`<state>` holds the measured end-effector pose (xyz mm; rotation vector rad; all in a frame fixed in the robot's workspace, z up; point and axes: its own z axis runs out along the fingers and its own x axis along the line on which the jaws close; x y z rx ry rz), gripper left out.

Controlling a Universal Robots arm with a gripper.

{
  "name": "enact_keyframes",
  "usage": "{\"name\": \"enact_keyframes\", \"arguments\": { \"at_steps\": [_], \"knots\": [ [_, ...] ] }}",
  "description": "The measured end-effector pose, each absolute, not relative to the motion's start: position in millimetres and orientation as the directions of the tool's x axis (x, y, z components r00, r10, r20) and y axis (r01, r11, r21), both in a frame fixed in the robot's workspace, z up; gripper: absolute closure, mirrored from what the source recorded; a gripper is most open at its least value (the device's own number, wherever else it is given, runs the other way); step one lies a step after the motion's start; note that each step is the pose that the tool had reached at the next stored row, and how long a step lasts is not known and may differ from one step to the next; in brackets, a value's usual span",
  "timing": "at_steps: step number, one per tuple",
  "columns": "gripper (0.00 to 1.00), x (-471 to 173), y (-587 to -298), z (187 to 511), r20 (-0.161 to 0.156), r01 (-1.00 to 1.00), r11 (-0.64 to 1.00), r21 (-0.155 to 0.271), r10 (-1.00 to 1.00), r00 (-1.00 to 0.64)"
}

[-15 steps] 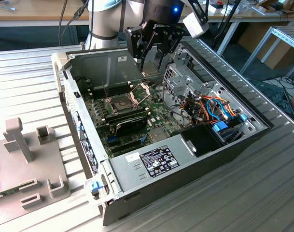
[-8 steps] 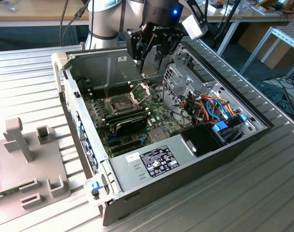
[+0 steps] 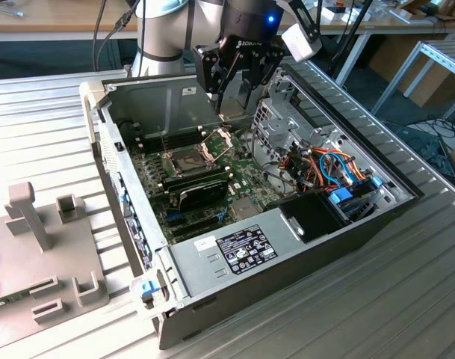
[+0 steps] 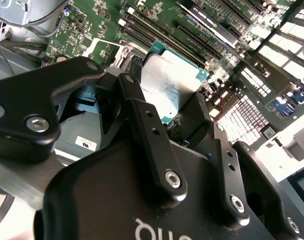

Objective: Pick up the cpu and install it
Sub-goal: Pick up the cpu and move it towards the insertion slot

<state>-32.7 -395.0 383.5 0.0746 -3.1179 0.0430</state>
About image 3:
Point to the black stand pole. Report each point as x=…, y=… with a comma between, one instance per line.
x=356, y=26

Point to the green motherboard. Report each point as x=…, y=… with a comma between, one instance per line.
x=246, y=175

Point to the wooden desk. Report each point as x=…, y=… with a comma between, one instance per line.
x=391, y=24

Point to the brown cardboard box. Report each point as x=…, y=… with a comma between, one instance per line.
x=389, y=56

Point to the black PC case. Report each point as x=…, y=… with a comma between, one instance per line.
x=287, y=271

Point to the green RAM stick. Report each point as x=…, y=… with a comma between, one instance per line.
x=10, y=300

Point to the blue plastic latch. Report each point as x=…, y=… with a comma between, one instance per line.
x=148, y=289

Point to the silver chipset heatsink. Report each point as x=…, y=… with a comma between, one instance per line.
x=245, y=209

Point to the blue disk carrier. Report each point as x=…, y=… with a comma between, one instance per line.
x=341, y=196

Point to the silver drive cage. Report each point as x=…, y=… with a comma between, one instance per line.
x=277, y=125

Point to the black graphics card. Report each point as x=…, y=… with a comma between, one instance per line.
x=204, y=196

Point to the black expansion slot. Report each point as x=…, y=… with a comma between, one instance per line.
x=193, y=226

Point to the small blue clip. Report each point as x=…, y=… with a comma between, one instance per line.
x=377, y=182

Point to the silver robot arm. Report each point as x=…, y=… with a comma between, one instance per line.
x=160, y=33

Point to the thin metal locking lever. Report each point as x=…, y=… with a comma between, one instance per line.
x=163, y=140

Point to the silver power supply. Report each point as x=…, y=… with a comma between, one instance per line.
x=246, y=247

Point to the grey parts rack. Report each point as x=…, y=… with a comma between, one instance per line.
x=44, y=269

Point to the aluminium frame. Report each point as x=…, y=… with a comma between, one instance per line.
x=445, y=56

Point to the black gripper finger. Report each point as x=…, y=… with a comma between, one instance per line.
x=270, y=63
x=206, y=67

